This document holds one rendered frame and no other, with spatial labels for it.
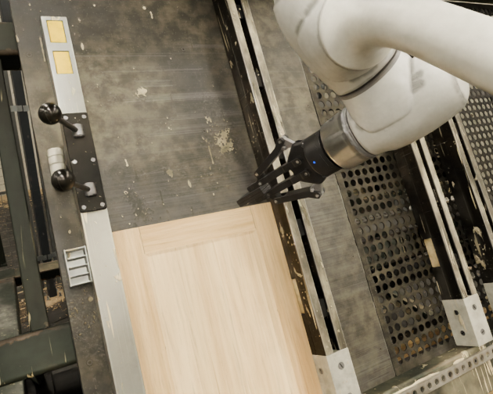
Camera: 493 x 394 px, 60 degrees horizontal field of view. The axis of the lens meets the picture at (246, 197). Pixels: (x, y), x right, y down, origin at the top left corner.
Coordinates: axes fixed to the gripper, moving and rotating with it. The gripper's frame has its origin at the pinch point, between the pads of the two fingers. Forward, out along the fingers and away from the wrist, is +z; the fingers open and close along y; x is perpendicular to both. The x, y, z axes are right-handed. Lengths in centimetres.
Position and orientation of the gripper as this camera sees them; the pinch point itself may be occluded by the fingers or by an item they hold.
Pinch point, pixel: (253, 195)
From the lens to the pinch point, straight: 83.5
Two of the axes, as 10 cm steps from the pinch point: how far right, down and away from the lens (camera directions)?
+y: -5.8, -8.1, -0.9
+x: -5.0, 4.4, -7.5
